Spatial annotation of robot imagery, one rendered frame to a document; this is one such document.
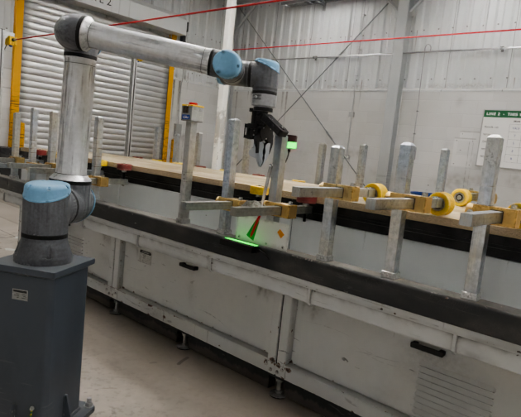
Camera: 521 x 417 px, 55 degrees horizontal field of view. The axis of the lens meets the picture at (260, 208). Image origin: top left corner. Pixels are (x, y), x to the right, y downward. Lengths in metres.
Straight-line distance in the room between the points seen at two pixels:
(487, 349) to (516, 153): 7.43
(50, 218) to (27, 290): 0.25
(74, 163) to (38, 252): 0.36
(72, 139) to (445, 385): 1.57
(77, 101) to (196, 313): 1.23
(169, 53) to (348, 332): 1.23
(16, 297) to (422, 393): 1.42
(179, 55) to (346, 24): 9.05
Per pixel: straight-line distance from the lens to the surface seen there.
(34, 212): 1.81
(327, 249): 1.74
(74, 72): 1.97
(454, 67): 9.46
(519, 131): 8.93
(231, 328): 2.45
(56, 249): 1.83
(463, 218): 1.27
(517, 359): 1.58
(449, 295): 1.56
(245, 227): 1.96
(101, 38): 1.82
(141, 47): 1.77
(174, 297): 2.73
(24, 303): 1.85
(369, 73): 10.18
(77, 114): 1.96
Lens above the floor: 1.05
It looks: 6 degrees down
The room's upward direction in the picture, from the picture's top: 6 degrees clockwise
